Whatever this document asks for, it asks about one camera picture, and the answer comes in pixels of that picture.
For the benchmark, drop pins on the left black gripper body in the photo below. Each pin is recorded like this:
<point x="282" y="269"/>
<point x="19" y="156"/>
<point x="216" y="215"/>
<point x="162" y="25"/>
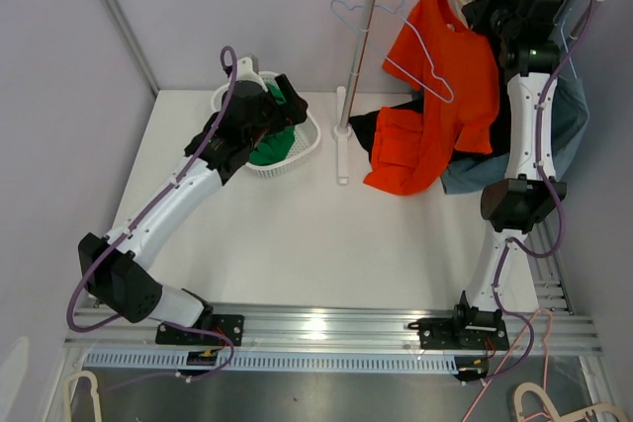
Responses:
<point x="270" y="123"/>

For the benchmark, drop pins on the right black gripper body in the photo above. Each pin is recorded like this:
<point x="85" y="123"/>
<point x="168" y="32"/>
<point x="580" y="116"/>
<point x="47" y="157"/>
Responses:
<point x="503" y="22"/>

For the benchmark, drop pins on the green t shirt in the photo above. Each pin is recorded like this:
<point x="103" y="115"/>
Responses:
<point x="273" y="148"/>

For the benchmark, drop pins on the orange t shirt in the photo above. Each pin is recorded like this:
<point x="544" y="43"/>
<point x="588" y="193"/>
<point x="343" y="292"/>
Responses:
<point x="412" y="149"/>

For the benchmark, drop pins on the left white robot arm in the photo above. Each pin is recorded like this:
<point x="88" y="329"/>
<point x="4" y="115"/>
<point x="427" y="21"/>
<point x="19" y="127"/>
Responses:
<point x="115" y="267"/>

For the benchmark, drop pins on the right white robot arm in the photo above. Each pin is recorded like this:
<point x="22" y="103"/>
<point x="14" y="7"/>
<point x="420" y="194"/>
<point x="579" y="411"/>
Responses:
<point x="528" y="60"/>

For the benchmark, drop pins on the grey blue t shirt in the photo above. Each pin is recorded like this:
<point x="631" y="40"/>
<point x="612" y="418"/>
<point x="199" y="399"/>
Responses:
<point x="570" y="117"/>

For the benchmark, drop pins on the beige hanger on floor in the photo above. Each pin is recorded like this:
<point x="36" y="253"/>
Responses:
<point x="549" y="411"/>

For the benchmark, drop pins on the white plastic basket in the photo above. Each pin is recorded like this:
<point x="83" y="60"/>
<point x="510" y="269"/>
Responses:
<point x="307" y="135"/>

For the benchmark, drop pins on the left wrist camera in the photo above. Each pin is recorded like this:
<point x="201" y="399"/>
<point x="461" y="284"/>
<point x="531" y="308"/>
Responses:
<point x="248" y="70"/>

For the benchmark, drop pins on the blue wire hanger right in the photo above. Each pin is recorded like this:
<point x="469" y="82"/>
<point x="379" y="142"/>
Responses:
<point x="565" y="39"/>

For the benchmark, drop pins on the left black mount plate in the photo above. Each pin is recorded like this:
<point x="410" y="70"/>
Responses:
<point x="229" y="325"/>

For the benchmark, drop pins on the black mount plate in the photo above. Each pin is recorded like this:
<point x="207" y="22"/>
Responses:
<point x="449" y="334"/>
<point x="229" y="325"/>

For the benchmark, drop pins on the right black mount plate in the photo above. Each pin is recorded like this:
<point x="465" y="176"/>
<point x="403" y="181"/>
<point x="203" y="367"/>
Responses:
<point x="449" y="334"/>

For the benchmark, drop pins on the white slotted cable duct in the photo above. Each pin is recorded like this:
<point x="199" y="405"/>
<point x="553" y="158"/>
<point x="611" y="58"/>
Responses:
<point x="280" y="362"/>

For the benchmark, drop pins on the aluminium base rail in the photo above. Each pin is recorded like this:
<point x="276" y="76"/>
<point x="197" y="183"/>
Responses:
<point x="313" y="290"/>

